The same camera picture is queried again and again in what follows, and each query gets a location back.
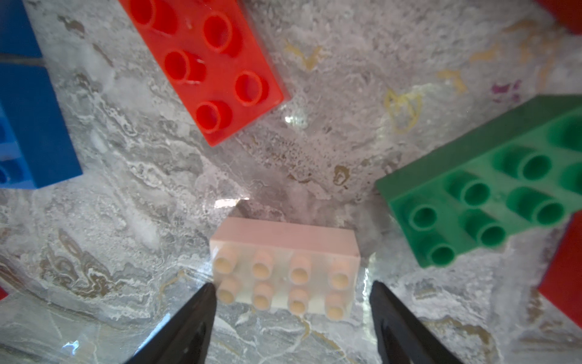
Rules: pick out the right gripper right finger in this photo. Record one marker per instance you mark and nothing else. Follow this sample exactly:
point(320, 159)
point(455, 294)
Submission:
point(401, 337)

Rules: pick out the red brick far right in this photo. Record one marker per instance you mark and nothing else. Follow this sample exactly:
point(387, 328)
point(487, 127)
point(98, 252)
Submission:
point(561, 284)

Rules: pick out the white brick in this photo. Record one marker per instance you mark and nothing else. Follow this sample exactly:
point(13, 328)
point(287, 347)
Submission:
point(277, 265)

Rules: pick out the dark blue brick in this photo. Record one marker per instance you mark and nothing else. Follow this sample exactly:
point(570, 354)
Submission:
point(36, 149)
point(17, 36)

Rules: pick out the red brick centre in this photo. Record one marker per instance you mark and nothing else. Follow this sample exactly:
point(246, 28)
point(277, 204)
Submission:
point(213, 58)

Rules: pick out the red brick upper right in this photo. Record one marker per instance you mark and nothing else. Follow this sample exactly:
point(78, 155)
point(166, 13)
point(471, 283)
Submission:
point(567, 13)

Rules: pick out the green brick lower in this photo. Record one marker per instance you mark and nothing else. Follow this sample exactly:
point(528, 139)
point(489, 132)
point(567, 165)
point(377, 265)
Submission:
point(519, 171)

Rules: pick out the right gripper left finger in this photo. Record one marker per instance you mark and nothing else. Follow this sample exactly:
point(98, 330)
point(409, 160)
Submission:
point(186, 337)

